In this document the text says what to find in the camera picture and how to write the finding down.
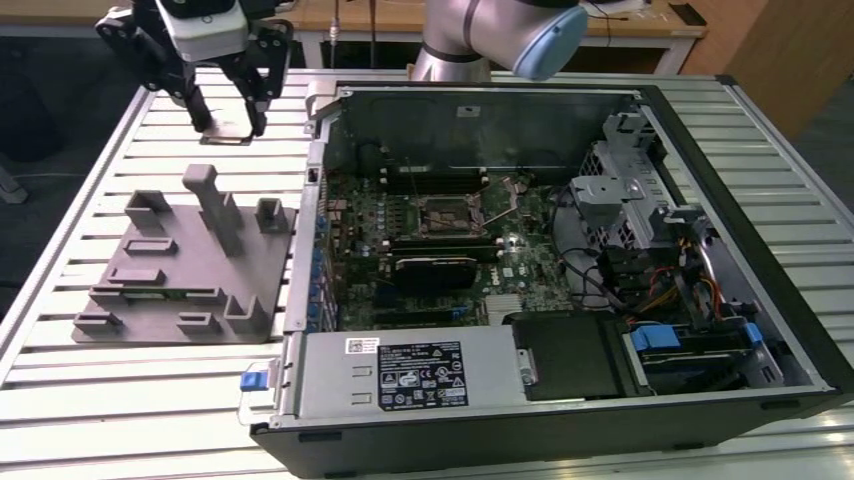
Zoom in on black graphics card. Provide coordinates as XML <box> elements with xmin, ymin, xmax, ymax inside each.
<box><xmin>390</xmin><ymin>255</ymin><xmax>480</xmax><ymax>292</ymax></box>

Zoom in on CPU socket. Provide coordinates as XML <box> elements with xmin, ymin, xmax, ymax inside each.
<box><xmin>413</xmin><ymin>193</ymin><xmax>487</xmax><ymax>237</ymax></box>

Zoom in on blue disk carrier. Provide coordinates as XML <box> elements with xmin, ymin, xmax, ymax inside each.
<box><xmin>628</xmin><ymin>322</ymin><xmax>763</xmax><ymax>362</ymax></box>

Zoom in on black and silver PC case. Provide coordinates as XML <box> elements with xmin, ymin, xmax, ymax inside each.
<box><xmin>237</xmin><ymin>78</ymin><xmax>847</xmax><ymax>480</ymax></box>

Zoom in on black expansion slot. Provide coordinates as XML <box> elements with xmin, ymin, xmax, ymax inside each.
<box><xmin>370</xmin><ymin>308</ymin><xmax>483</xmax><ymax>328</ymax></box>

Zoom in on orange yellow wire bundle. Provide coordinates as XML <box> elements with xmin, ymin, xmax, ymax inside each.
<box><xmin>623</xmin><ymin>237</ymin><xmax>728</xmax><ymax>326</ymax></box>

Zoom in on silver drive cage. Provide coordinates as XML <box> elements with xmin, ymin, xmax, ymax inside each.
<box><xmin>568</xmin><ymin>112</ymin><xmax>676</xmax><ymax>251</ymax></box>

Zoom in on metal socket cover frame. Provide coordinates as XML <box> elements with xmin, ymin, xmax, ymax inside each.
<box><xmin>468</xmin><ymin>175</ymin><xmax>524</xmax><ymax>227</ymax></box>

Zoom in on green RAM stick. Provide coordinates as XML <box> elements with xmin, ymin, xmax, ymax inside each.
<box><xmin>122</xmin><ymin>288</ymin><xmax>192</xmax><ymax>303</ymax></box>

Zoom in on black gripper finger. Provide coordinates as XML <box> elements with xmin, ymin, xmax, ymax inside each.
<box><xmin>94</xmin><ymin>12</ymin><xmax>214</xmax><ymax>134</ymax></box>
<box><xmin>222</xmin><ymin>18</ymin><xmax>296</xmax><ymax>137</ymax></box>

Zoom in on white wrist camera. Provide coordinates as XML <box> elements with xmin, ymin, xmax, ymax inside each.
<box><xmin>157</xmin><ymin>0</ymin><xmax>249</xmax><ymax>62</ymax></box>

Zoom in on wooden desk white legs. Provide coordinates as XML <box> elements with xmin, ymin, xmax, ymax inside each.
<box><xmin>0</xmin><ymin>0</ymin><xmax>709</xmax><ymax>76</ymax></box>

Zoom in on grey plastic parts rack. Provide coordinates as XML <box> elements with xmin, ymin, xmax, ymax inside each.
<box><xmin>70</xmin><ymin>163</ymin><xmax>300</xmax><ymax>346</ymax></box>

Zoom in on small silver heat sink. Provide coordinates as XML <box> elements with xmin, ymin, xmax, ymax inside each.
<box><xmin>484</xmin><ymin>294</ymin><xmax>527</xmax><ymax>317</ymax></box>

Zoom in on brown wooden cabinet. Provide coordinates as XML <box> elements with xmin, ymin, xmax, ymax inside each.
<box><xmin>680</xmin><ymin>0</ymin><xmax>854</xmax><ymax>144</ymax></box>

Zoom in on small black box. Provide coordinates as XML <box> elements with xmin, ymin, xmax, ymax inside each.
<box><xmin>668</xmin><ymin>2</ymin><xmax>708</xmax><ymax>27</ymax></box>

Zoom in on silver square CPU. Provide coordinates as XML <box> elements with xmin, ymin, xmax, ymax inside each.
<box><xmin>198</xmin><ymin>119</ymin><xmax>258</xmax><ymax>147</ymax></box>

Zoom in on green motherboard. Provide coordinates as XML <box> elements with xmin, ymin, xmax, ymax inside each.
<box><xmin>317</xmin><ymin>172</ymin><xmax>588</xmax><ymax>332</ymax></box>

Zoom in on silver power supply unit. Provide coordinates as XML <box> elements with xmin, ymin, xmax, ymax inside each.
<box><xmin>292</xmin><ymin>331</ymin><xmax>520</xmax><ymax>417</ymax></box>

